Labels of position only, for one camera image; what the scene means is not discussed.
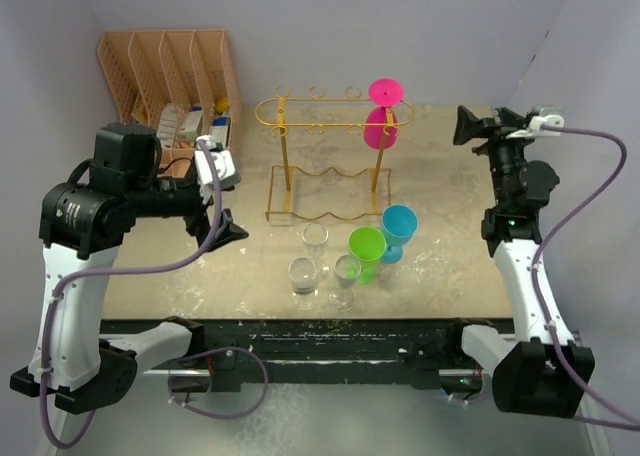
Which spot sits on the peach plastic desk organizer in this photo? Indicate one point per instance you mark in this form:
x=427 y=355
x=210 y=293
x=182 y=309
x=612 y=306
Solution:
x=147 y=69

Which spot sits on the clear wine glass front right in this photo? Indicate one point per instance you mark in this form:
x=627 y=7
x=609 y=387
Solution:
x=347 y=271

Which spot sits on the gold wire wine glass rack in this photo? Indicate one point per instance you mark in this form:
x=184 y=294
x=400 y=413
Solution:
x=272 y=113

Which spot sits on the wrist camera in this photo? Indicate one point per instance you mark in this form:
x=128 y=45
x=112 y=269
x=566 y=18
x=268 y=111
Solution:
x=543 y=121
x=212 y=158

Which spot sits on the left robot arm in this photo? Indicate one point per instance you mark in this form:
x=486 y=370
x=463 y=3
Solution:
x=84 y=221

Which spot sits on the green white small box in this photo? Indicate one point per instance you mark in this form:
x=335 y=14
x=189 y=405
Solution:
x=191 y=126

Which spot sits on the pink plastic wine glass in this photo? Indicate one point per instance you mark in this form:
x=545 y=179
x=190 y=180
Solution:
x=385 y=93

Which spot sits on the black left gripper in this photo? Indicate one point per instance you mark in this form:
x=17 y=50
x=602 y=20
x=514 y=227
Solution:
x=197 y=223

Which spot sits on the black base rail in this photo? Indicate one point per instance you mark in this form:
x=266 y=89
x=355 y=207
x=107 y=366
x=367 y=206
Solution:
x=424 y=354

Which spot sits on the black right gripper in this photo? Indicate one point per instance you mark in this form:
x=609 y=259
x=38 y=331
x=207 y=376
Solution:
x=470 y=127

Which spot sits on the yellow sponge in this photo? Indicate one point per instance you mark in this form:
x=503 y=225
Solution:
x=222 y=104

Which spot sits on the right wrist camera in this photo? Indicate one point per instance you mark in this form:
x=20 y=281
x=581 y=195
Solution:
x=543 y=121

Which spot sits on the white oval label card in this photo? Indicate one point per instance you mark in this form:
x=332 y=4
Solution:
x=170 y=118

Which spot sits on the green plastic wine glass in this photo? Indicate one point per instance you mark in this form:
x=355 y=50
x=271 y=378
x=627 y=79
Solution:
x=368 y=245

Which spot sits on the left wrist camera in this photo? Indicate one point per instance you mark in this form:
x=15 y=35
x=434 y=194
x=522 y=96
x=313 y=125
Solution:
x=212 y=158

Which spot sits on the clear wine glass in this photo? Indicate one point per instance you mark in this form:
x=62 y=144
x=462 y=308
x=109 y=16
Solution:
x=347 y=271
x=304 y=279
x=315 y=237

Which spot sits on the clear wine glass front left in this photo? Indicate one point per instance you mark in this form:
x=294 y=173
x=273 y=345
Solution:
x=304 y=279

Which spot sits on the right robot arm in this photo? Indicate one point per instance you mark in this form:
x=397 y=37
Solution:
x=542 y=372

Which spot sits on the clear wine glass rear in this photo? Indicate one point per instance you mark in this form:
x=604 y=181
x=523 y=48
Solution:
x=315 y=237

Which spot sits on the blue plastic wine glass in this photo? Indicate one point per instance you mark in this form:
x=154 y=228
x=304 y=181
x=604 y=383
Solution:
x=398 y=225

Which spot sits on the white box blue cap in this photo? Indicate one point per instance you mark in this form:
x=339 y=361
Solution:
x=220 y=131

